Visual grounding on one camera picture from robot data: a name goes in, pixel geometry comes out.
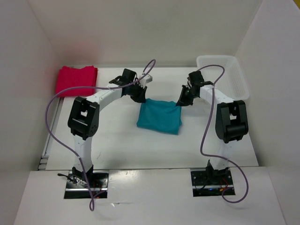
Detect white plastic basket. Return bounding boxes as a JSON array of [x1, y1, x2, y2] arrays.
[[196, 55, 250, 100]]

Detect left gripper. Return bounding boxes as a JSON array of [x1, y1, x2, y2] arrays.
[[128, 82, 147, 104]]

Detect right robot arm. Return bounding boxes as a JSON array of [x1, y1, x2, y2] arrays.
[[176, 82, 248, 184]]

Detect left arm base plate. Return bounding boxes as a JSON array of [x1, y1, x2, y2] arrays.
[[64, 171, 109, 199]]

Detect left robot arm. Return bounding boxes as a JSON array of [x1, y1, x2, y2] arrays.
[[67, 75, 152, 188]]

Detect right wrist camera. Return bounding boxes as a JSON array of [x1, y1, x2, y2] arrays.
[[188, 71, 204, 87]]

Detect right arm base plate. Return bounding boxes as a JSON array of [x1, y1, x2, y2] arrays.
[[190, 169, 235, 197]]

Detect pink t-shirt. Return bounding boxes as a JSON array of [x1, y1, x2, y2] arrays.
[[55, 66, 98, 97]]

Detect teal t-shirt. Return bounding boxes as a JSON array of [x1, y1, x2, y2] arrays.
[[136, 98, 182, 135]]

